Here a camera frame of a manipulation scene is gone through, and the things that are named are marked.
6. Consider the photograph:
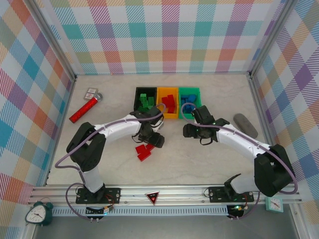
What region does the red black triangle emblem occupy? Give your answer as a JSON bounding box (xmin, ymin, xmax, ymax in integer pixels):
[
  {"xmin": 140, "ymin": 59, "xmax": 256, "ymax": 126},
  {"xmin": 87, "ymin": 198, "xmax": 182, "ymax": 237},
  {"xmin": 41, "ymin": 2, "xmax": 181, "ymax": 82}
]
[{"xmin": 145, "ymin": 191, "xmax": 160, "ymax": 206}]

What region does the dark green alarm clock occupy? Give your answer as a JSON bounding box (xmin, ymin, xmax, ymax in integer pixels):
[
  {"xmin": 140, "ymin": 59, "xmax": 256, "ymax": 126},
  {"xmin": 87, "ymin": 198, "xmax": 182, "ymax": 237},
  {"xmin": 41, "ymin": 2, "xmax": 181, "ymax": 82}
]
[{"xmin": 24, "ymin": 200, "xmax": 54, "ymax": 227}]

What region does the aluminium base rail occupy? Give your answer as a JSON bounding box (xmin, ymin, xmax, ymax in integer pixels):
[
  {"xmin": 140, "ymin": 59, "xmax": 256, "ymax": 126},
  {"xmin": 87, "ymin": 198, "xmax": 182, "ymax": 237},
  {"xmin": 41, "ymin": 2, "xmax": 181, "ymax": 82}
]
[{"xmin": 29, "ymin": 183, "xmax": 302, "ymax": 208}]

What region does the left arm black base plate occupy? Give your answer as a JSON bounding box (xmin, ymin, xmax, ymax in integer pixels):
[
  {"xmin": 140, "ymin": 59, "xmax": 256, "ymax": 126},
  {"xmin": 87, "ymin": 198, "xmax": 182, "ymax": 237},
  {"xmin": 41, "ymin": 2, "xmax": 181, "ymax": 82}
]
[{"xmin": 75, "ymin": 187, "xmax": 122, "ymax": 205}]

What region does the mint square clock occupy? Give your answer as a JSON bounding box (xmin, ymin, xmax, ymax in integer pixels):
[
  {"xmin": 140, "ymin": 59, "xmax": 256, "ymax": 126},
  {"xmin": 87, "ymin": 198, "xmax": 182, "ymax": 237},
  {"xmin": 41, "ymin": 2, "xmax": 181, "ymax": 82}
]
[{"xmin": 264, "ymin": 196, "xmax": 284, "ymax": 213}]

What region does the white slotted cable duct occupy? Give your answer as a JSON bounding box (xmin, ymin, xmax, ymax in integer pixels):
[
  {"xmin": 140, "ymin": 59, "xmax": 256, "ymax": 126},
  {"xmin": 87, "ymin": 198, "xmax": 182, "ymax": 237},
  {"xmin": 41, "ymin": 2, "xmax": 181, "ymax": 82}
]
[{"xmin": 51, "ymin": 207, "xmax": 229, "ymax": 217}]

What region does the green plastic bin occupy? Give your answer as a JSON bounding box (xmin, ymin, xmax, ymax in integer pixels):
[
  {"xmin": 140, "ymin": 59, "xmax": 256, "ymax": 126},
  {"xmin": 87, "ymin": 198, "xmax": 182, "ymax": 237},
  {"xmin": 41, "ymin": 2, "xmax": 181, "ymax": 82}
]
[{"xmin": 178, "ymin": 87, "xmax": 202, "ymax": 120}]

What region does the black plastic bin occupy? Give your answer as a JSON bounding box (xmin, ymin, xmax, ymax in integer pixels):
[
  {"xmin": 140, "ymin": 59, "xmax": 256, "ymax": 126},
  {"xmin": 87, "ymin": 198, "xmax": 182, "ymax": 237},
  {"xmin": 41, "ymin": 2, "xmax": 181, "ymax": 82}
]
[{"xmin": 134, "ymin": 86, "xmax": 158, "ymax": 115}]

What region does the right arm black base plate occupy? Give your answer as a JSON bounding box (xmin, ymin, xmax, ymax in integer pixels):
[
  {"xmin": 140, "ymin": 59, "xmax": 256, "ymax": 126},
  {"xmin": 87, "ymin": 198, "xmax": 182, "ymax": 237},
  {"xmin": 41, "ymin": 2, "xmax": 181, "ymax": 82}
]
[{"xmin": 207, "ymin": 186, "xmax": 255, "ymax": 203}]

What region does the aluminium frame post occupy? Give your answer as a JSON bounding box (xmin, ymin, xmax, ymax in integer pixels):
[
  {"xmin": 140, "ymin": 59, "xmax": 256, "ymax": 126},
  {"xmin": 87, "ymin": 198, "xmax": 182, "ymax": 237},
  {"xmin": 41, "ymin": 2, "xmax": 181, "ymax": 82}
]
[
  {"xmin": 29, "ymin": 0, "xmax": 77, "ymax": 82},
  {"xmin": 248, "ymin": 0, "xmax": 297, "ymax": 77}
]

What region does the orange plastic bin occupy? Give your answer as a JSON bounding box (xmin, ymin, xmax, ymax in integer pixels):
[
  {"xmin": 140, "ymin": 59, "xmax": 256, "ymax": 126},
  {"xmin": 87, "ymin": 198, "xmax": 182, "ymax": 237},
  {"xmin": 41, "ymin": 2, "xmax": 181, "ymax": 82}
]
[{"xmin": 156, "ymin": 87, "xmax": 180, "ymax": 120}]

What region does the long red lego brick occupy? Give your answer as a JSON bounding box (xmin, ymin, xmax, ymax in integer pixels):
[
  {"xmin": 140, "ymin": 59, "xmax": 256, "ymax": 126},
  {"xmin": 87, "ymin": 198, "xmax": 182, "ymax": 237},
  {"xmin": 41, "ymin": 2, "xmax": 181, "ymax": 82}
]
[{"xmin": 166, "ymin": 94, "xmax": 177, "ymax": 114}]

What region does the aluminium side frame bar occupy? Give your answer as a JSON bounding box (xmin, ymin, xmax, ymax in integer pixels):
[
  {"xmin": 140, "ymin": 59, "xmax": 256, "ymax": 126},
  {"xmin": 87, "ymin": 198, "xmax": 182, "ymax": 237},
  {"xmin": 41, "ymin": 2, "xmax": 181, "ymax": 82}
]
[
  {"xmin": 248, "ymin": 74, "xmax": 285, "ymax": 184},
  {"xmin": 44, "ymin": 77, "xmax": 77, "ymax": 187}
]

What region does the small framed card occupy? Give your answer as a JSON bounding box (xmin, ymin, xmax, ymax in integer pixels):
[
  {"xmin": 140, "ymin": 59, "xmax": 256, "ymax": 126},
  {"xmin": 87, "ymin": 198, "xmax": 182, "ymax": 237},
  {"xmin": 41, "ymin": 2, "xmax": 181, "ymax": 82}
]
[{"xmin": 83, "ymin": 87, "xmax": 99, "ymax": 101}]

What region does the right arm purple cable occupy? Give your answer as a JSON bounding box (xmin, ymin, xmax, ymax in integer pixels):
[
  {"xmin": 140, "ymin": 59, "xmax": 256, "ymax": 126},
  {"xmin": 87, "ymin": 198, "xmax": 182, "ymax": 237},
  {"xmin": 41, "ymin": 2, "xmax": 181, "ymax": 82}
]
[{"xmin": 180, "ymin": 103, "xmax": 299, "ymax": 221}]

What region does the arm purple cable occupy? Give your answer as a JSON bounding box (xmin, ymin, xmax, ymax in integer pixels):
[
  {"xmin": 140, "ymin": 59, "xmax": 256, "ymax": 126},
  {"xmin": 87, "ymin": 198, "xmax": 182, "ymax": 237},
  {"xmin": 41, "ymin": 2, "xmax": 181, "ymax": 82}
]
[
  {"xmin": 54, "ymin": 103, "xmax": 167, "ymax": 222},
  {"xmin": 180, "ymin": 103, "xmax": 299, "ymax": 221}
]

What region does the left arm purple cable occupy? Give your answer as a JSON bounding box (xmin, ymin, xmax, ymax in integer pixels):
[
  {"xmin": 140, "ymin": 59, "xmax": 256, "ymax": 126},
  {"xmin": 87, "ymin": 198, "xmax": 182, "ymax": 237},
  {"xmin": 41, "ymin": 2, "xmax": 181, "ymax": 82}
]
[{"xmin": 54, "ymin": 103, "xmax": 167, "ymax": 222}]

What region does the grey oval stone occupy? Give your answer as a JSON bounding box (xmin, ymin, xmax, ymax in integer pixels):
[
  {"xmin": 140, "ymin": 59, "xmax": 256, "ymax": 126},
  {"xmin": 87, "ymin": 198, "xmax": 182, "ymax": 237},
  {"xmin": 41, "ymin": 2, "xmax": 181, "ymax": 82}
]
[{"xmin": 233, "ymin": 113, "xmax": 259, "ymax": 139}]

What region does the red glitter toy microphone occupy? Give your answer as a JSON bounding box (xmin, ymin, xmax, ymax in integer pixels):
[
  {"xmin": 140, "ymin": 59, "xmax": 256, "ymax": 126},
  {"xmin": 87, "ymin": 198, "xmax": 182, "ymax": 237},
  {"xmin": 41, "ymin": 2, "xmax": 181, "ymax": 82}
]
[{"xmin": 69, "ymin": 92, "xmax": 104, "ymax": 124}]

